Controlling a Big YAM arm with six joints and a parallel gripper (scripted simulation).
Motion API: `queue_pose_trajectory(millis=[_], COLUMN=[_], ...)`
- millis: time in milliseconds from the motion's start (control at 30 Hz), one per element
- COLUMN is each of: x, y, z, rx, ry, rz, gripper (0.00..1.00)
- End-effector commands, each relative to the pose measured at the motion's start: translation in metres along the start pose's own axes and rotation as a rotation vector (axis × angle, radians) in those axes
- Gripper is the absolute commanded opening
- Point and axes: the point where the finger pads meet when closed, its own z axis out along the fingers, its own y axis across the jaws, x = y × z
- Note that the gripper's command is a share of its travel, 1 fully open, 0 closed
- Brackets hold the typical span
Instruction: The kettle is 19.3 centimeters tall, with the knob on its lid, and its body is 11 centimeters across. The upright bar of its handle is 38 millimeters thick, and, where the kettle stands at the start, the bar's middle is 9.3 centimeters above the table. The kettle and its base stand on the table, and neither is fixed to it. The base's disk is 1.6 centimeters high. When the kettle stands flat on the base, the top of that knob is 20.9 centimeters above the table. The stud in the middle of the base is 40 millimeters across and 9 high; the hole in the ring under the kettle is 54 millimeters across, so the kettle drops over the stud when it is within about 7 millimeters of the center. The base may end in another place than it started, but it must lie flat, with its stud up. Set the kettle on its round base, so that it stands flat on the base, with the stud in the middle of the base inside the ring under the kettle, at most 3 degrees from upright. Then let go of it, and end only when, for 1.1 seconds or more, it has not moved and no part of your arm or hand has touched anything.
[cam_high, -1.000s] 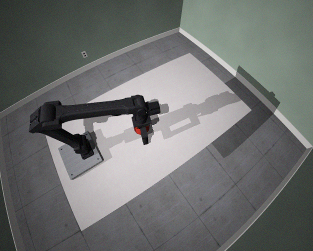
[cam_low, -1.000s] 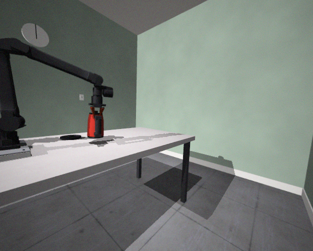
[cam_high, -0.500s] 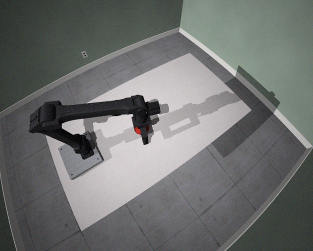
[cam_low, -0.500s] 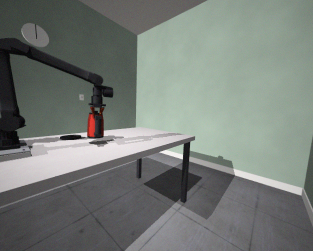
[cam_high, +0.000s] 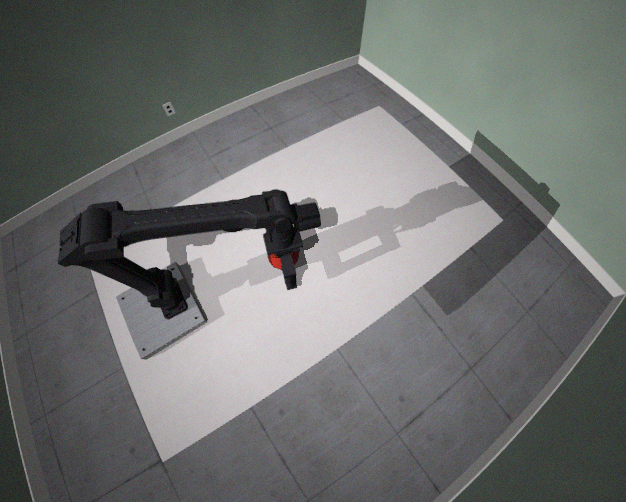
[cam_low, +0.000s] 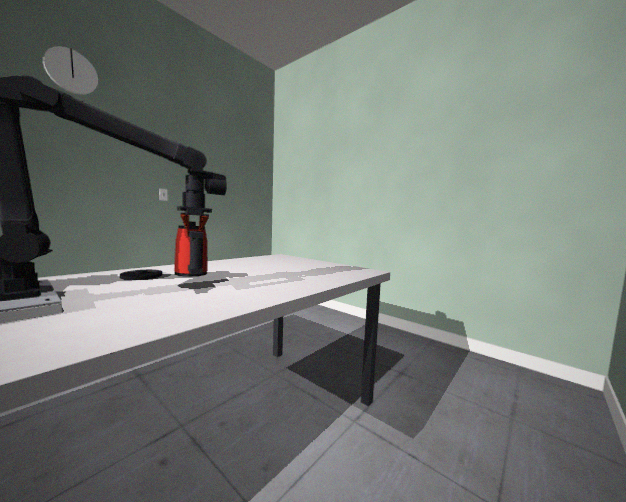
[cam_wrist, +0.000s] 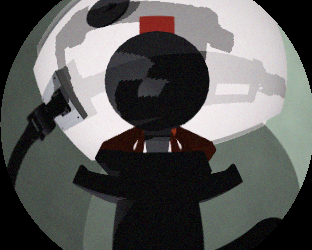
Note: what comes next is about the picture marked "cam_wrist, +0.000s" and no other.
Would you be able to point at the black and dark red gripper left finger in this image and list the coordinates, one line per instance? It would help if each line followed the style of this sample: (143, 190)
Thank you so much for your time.
(125, 141)

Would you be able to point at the black round disk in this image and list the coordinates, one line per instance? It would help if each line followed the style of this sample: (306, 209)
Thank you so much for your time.
(108, 13)

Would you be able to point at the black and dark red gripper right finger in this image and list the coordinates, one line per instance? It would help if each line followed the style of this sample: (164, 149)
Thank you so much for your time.
(190, 141)

